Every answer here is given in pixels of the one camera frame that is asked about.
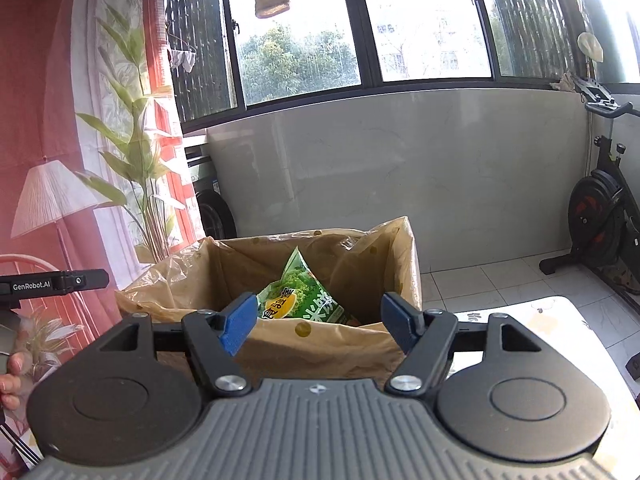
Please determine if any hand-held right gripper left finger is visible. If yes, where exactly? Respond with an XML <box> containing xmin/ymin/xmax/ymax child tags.
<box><xmin>95</xmin><ymin>291</ymin><xmax>258</xmax><ymax>397</ymax></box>

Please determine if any checked floral tablecloth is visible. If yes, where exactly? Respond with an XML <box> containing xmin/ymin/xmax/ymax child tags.
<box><xmin>445</xmin><ymin>296</ymin><xmax>640</xmax><ymax>463</ymax></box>

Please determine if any brown cardboard box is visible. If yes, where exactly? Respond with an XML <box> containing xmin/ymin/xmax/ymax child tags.
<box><xmin>115</xmin><ymin>216</ymin><xmax>423</xmax><ymax>386</ymax></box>

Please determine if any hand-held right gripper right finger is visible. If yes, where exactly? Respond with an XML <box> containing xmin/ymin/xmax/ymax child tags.
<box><xmin>381</xmin><ymin>291</ymin><xmax>557</xmax><ymax>397</ymax></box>

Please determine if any black cable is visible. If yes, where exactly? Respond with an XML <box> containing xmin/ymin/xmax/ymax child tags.
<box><xmin>0</xmin><ymin>410</ymin><xmax>42</xmax><ymax>466</ymax></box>

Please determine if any white hanging object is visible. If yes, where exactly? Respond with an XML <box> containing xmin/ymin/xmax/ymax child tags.
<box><xmin>577</xmin><ymin>32</ymin><xmax>605</xmax><ymax>64</ymax></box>

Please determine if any crumpled cloth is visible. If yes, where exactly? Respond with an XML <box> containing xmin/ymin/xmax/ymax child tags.
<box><xmin>550</xmin><ymin>72</ymin><xmax>582</xmax><ymax>94</ymax></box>

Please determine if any dark washing machine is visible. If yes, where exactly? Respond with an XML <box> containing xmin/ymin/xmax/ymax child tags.
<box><xmin>185</xmin><ymin>144</ymin><xmax>239</xmax><ymax>242</ymax></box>

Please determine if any white garment on hanger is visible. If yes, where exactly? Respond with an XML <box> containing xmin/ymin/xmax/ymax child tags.
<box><xmin>167</xmin><ymin>44</ymin><xmax>197</xmax><ymax>74</ymax></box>

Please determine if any black framed window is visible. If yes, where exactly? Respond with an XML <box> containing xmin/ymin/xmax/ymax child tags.
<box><xmin>164</xmin><ymin>0</ymin><xmax>640</xmax><ymax>137</ymax></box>

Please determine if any black exercise bike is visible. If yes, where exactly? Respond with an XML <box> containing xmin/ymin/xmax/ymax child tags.
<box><xmin>539</xmin><ymin>77</ymin><xmax>640</xmax><ymax>297</ymax></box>

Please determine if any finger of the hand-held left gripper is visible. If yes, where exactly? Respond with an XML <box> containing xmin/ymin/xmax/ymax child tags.
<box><xmin>57</xmin><ymin>269</ymin><xmax>110</xmax><ymax>294</ymax></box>

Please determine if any person's left hand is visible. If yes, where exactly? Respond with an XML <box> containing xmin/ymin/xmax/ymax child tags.
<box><xmin>0</xmin><ymin>351</ymin><xmax>27</xmax><ymax>411</ymax></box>

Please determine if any green snack bag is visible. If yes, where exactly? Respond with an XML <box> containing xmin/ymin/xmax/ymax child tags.
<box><xmin>256</xmin><ymin>246</ymin><xmax>362</xmax><ymax>327</ymax></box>

